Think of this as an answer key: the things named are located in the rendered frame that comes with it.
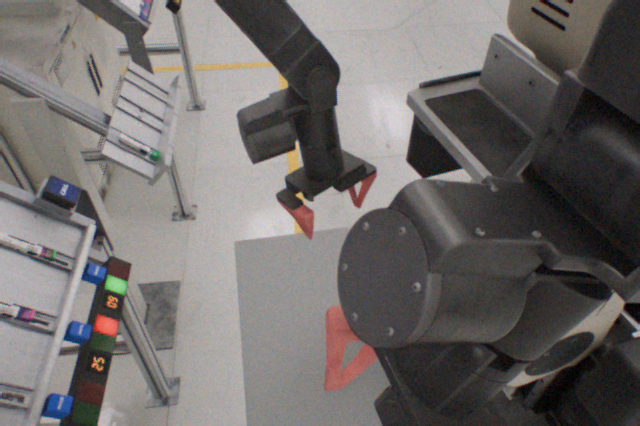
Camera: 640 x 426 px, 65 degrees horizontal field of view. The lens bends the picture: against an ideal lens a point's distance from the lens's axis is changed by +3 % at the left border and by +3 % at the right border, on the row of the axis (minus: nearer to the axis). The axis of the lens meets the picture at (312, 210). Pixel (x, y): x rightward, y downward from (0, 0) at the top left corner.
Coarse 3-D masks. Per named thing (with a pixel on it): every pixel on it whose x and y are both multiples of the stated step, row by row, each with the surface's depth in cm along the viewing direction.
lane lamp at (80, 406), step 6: (78, 402) 70; (84, 402) 71; (78, 408) 70; (84, 408) 70; (90, 408) 71; (96, 408) 71; (78, 414) 69; (84, 414) 70; (90, 414) 70; (96, 414) 71; (72, 420) 68; (78, 420) 69; (84, 420) 69; (90, 420) 70; (96, 420) 71
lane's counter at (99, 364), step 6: (90, 354) 75; (96, 354) 76; (90, 360) 75; (96, 360) 75; (102, 360) 76; (108, 360) 77; (90, 366) 74; (96, 366) 75; (102, 366) 76; (96, 372) 74; (102, 372) 75
